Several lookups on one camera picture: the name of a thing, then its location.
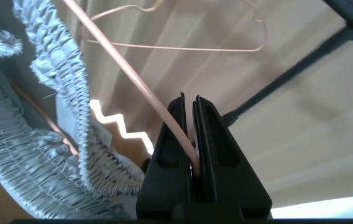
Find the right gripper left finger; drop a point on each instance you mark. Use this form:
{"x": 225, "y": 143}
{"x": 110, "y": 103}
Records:
{"x": 164, "y": 186}

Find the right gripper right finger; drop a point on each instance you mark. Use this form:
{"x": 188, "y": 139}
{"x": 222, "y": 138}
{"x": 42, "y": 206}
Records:
{"x": 235, "y": 186}

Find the pink clothes hanger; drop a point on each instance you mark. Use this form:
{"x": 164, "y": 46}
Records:
{"x": 126, "y": 70}
{"x": 179, "y": 48}

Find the black clothes rack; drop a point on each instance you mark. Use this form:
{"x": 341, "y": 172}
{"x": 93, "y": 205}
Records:
{"x": 288, "y": 74}

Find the pale grey shorts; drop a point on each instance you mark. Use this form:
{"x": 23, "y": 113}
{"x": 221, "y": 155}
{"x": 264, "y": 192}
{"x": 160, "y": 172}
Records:
{"x": 24, "y": 161}

